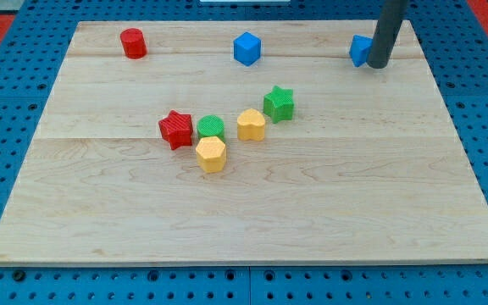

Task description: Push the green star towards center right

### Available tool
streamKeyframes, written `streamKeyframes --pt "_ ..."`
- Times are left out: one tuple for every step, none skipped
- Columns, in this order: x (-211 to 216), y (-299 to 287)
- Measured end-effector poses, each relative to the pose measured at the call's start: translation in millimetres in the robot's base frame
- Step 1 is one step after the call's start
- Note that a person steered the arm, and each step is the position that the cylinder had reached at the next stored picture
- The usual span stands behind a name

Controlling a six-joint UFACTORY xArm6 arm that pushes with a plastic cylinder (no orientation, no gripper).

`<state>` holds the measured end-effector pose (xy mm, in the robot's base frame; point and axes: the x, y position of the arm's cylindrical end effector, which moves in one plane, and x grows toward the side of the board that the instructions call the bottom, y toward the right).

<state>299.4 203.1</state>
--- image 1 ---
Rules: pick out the green star block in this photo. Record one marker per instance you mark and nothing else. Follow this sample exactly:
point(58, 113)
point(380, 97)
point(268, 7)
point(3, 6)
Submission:
point(279, 104)

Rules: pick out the red star block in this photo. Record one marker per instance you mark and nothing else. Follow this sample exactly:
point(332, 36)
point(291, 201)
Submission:
point(176, 129)

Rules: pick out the light wooden board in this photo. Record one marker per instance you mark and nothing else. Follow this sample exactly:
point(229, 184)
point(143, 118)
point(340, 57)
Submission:
point(369, 171)

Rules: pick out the yellow heart block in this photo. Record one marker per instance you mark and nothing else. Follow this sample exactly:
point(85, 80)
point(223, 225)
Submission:
point(251, 125)

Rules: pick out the yellow hexagon block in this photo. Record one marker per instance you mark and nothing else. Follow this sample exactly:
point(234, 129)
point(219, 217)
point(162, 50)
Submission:
point(211, 154)

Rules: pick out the green cylinder block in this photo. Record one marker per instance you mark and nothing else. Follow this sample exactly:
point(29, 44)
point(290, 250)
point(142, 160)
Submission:
point(211, 125)

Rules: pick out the blue cube block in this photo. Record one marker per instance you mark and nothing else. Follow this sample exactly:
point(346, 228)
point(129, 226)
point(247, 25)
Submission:
point(247, 48)

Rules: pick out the blue triangular block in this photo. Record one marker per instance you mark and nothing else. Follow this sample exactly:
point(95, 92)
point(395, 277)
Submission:
point(359, 49)

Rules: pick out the red cylinder block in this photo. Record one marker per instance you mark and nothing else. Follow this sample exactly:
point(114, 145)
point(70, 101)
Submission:
point(133, 43)

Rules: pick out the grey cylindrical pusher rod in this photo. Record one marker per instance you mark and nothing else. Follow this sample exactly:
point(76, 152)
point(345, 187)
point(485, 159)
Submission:
point(386, 32)

